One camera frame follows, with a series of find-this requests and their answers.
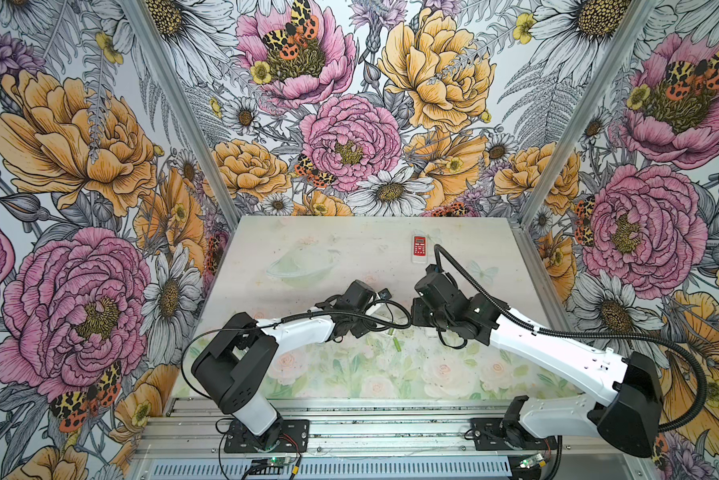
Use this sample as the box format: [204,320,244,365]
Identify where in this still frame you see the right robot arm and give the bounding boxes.
[413,265,663,458]

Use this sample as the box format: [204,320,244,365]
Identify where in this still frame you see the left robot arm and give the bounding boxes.
[191,280,403,452]

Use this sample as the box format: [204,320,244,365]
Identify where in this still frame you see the red white remote control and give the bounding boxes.
[411,235,427,264]

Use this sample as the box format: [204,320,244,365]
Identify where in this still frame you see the left circuit board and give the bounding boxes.
[251,457,296,470]

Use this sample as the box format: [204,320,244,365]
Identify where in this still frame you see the circuit board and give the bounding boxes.
[517,453,547,469]
[251,457,296,470]

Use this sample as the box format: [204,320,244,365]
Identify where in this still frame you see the right circuit board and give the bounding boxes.
[517,453,547,469]

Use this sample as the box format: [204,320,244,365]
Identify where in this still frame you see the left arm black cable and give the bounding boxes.
[180,287,413,400]

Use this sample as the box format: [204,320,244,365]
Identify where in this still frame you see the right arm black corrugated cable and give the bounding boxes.
[432,244,709,433]

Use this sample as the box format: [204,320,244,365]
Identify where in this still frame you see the aluminium frame rail front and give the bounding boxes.
[132,400,643,460]

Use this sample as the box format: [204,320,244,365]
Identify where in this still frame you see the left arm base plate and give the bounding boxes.
[223,419,311,454]

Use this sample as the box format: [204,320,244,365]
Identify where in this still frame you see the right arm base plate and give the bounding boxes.
[465,417,559,452]

